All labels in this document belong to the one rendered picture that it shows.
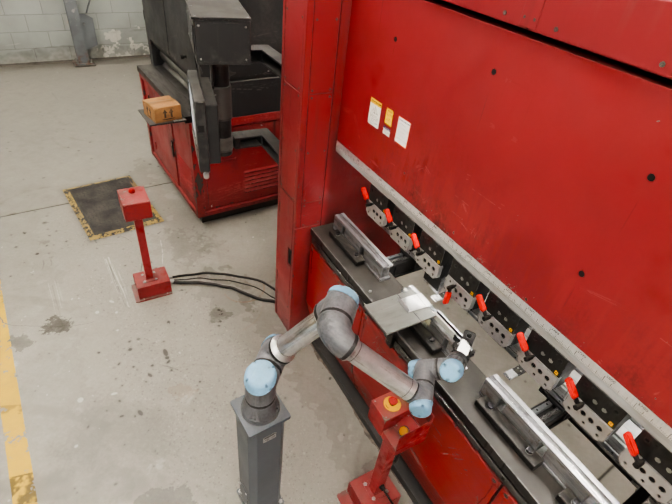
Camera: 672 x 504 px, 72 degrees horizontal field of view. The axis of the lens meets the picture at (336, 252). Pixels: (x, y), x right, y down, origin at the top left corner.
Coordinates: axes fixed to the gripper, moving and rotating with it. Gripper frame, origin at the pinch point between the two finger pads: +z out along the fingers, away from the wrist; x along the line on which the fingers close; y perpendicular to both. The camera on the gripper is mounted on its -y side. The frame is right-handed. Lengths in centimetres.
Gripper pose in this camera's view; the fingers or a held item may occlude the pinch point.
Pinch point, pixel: (466, 344)
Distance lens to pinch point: 200.1
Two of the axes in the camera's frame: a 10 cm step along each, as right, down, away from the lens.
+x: 8.5, 3.8, -3.5
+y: -3.4, 9.2, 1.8
